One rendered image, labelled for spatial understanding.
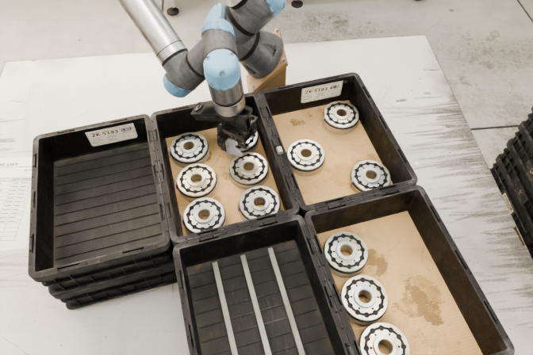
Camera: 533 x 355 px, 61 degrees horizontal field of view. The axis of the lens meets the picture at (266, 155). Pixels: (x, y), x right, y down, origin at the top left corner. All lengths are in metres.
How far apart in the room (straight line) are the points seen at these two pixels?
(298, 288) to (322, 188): 0.28
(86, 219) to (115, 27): 2.07
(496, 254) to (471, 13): 2.25
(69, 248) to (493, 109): 2.25
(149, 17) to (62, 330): 0.79
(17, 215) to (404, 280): 1.06
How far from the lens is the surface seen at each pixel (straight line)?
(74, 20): 3.29
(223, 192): 1.18
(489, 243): 1.39
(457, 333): 1.12
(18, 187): 1.53
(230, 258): 1.10
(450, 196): 1.43
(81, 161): 1.34
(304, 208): 1.04
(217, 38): 1.02
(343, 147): 1.28
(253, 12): 1.28
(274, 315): 1.05
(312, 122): 1.33
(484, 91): 2.84
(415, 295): 1.11
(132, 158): 1.29
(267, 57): 1.39
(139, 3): 1.15
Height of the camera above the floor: 1.83
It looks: 54 degrees down
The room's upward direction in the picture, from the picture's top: straight up
